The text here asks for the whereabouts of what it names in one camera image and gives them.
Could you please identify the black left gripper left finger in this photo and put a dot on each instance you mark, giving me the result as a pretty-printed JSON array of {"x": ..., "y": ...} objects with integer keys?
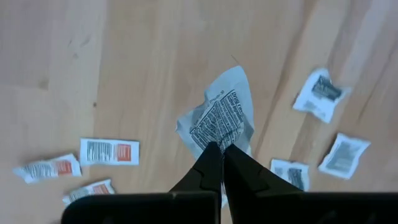
[{"x": 208, "y": 171}]

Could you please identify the white packet red label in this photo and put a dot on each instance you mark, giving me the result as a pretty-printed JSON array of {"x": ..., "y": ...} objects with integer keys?
[
  {"x": 109, "y": 151},
  {"x": 90, "y": 189},
  {"x": 46, "y": 168}
]

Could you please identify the white packet black label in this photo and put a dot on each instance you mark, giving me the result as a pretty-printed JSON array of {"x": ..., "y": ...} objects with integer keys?
[
  {"x": 320, "y": 96},
  {"x": 224, "y": 109},
  {"x": 343, "y": 155},
  {"x": 290, "y": 172}
]

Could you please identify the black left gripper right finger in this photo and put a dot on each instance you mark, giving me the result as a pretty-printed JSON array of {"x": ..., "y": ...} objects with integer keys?
[{"x": 245, "y": 177}]

